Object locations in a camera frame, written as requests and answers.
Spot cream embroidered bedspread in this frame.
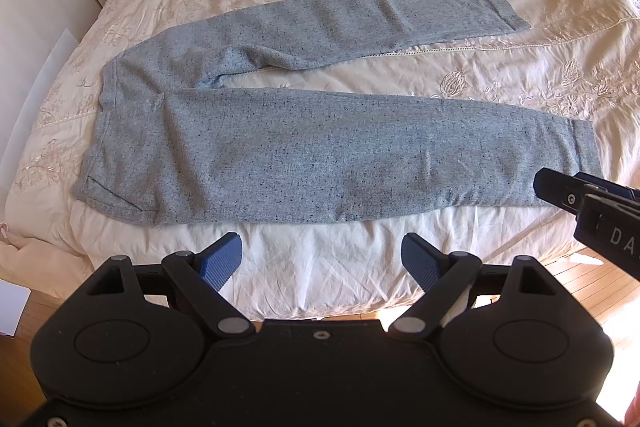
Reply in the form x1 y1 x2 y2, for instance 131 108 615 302
1 0 639 320

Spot grey speckled pants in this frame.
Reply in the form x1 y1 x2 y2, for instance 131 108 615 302
73 0 601 227

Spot white panel against wall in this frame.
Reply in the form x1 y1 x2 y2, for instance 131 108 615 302
1 28 78 193

